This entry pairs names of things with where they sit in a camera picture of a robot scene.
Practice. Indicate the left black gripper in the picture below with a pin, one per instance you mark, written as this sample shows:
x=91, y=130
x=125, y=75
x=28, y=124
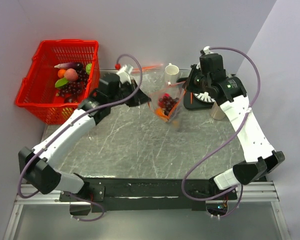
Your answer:
x=139, y=97

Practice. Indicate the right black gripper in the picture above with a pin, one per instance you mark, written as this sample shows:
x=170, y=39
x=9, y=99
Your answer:
x=195, y=69

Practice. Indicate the clear zip bag orange zipper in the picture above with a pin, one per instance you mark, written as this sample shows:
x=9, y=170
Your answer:
x=175, y=90

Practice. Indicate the dark red apple toy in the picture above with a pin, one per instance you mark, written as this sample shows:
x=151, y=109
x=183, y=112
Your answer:
x=71, y=99

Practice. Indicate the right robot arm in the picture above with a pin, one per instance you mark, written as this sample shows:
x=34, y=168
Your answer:
x=260, y=157

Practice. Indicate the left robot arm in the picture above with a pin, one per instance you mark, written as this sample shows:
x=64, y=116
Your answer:
x=37, y=164

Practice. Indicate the striped white plate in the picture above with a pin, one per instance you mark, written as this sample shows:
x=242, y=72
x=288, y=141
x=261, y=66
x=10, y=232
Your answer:
x=204, y=97

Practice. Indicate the orange plastic fork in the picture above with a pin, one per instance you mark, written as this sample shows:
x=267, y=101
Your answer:
x=191, y=98

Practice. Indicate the black tray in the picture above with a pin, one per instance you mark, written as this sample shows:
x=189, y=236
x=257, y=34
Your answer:
x=196, y=104

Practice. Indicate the white mug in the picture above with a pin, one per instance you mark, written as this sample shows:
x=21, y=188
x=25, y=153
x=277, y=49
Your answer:
x=171, y=73

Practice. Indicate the beige mug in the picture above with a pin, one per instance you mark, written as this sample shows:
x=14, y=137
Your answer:
x=216, y=112

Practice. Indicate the green lime toy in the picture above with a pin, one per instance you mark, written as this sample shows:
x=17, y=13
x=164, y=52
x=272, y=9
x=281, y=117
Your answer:
x=88, y=68

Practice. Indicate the purple grapes toy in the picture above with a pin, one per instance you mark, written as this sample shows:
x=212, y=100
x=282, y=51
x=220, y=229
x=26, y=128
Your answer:
x=74, y=87

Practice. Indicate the purple eggplant toy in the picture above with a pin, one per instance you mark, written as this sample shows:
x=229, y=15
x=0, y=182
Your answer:
x=69, y=65

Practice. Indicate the pink peach toy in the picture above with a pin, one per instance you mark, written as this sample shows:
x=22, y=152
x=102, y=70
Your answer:
x=71, y=75

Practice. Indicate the green leaf toy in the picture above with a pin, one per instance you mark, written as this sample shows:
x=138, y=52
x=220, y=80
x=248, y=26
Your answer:
x=60, y=83

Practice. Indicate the red plastic basket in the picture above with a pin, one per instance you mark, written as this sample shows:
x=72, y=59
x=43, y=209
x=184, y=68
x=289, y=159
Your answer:
x=38, y=94

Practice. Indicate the small orange fruit toy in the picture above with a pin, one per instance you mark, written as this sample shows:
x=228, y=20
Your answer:
x=61, y=73

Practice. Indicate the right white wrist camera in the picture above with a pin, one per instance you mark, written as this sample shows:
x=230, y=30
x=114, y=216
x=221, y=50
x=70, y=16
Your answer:
x=206, y=51

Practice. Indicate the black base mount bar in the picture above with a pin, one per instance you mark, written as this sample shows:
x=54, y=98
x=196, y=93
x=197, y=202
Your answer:
x=137, y=194

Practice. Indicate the aluminium rail frame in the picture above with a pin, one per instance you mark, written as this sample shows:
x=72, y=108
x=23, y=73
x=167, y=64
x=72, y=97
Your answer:
x=135, y=143

